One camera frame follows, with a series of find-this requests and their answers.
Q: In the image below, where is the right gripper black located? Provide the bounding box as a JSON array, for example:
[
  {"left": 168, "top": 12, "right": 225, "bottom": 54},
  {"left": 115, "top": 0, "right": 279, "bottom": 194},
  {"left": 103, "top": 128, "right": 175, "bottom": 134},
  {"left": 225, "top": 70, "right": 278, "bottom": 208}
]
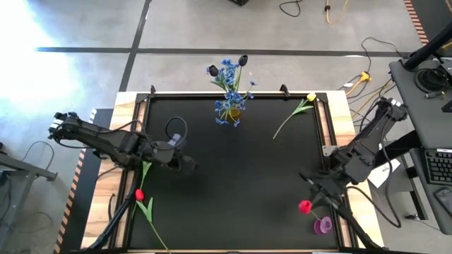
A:
[{"left": 299, "top": 169, "right": 354, "bottom": 210}]

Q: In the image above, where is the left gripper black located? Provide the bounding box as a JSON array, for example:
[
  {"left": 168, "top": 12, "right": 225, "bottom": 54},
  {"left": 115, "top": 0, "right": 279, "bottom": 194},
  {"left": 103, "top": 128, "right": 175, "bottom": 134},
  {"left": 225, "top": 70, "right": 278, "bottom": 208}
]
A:
[{"left": 150, "top": 140, "right": 198, "bottom": 176}]

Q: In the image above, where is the red artificial tulip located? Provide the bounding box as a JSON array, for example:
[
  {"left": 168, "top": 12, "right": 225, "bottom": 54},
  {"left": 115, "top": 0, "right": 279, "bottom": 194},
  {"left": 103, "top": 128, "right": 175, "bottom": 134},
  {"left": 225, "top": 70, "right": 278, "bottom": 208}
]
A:
[
  {"left": 131, "top": 161, "right": 172, "bottom": 254},
  {"left": 298, "top": 199, "right": 322, "bottom": 222}
]

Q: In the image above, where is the blue artificial flower bunch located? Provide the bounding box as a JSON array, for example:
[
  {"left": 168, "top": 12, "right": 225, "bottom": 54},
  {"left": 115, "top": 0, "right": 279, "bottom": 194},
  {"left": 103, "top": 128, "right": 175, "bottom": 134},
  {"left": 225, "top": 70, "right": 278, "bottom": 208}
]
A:
[
  {"left": 206, "top": 58, "right": 257, "bottom": 103},
  {"left": 213, "top": 90, "right": 255, "bottom": 128}
]

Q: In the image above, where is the yellow artificial tulip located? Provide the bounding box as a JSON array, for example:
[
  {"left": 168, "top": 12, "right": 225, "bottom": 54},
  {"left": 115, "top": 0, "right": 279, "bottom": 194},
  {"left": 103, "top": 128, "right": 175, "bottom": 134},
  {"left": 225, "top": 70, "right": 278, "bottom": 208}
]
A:
[{"left": 272, "top": 92, "right": 318, "bottom": 140}]

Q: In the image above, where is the gold studded vase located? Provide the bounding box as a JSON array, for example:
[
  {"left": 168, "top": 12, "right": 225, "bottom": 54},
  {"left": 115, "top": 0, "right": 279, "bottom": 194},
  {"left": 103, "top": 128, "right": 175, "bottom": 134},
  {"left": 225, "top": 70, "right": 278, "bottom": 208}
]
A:
[{"left": 227, "top": 107, "right": 244, "bottom": 123}]

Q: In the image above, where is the white paper sheet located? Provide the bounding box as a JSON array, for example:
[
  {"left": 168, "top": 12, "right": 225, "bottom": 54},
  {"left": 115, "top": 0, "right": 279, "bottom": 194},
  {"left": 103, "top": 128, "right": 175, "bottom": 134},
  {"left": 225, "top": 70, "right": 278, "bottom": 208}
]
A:
[{"left": 367, "top": 158, "right": 402, "bottom": 189}]

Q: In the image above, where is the black floor mat striped edge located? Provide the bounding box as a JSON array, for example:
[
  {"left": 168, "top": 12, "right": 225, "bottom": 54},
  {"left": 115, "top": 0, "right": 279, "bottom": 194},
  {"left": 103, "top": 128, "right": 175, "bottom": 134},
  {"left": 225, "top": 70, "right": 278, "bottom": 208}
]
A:
[{"left": 52, "top": 107, "right": 116, "bottom": 254}]

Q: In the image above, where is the black keyboard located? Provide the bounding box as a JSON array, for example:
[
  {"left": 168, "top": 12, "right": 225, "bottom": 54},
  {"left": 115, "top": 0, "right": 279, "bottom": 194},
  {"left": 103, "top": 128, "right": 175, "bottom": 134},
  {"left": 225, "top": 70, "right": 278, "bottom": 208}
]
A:
[{"left": 422, "top": 148, "right": 452, "bottom": 186}]

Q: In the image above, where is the grey side desk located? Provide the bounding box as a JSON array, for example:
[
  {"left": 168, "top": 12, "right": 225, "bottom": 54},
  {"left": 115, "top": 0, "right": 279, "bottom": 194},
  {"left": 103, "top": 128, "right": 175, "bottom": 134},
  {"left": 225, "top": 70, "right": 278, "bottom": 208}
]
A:
[{"left": 388, "top": 58, "right": 452, "bottom": 236}]

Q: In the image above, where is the grey metal stand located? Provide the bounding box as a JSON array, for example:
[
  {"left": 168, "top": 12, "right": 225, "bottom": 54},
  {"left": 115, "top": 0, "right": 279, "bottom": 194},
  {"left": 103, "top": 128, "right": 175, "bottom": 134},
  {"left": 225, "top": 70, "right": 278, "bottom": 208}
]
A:
[{"left": 0, "top": 153, "right": 58, "bottom": 248}]

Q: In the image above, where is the black pole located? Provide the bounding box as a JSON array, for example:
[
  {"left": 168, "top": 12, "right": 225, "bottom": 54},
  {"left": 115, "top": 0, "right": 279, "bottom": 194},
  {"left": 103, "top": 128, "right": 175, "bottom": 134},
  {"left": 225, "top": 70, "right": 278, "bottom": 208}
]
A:
[{"left": 403, "top": 23, "right": 452, "bottom": 71}]

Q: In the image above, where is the black diagonal frame strut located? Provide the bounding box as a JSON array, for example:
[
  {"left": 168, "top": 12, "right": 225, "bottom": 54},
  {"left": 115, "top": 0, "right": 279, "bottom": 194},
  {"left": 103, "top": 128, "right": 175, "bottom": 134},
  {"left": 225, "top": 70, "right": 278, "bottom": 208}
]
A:
[
  {"left": 86, "top": 176, "right": 141, "bottom": 250},
  {"left": 331, "top": 197, "right": 382, "bottom": 250}
]

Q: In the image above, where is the yellow plug with cord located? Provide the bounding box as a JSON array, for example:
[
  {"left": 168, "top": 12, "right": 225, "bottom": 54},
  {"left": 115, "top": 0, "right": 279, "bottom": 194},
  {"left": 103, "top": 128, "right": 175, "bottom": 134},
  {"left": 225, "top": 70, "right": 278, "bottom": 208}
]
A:
[{"left": 345, "top": 71, "right": 371, "bottom": 97}]

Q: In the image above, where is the coiled black cable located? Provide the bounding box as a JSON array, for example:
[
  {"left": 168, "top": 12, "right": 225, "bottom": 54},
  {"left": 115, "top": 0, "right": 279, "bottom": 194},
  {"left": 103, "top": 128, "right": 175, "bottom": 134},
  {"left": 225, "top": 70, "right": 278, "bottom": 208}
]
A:
[{"left": 415, "top": 66, "right": 448, "bottom": 93}]

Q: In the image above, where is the black floor cable loop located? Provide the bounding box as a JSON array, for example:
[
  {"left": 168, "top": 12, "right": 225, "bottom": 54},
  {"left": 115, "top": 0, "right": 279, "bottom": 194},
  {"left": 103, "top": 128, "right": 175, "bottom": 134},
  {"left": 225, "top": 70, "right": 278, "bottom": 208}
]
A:
[{"left": 278, "top": 0, "right": 304, "bottom": 18}]

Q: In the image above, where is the yellow extension cord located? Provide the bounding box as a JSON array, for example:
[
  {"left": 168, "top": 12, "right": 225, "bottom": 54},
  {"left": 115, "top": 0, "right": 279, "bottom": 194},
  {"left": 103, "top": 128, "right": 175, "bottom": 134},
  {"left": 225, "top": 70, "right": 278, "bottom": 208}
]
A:
[{"left": 324, "top": 0, "right": 350, "bottom": 25}]

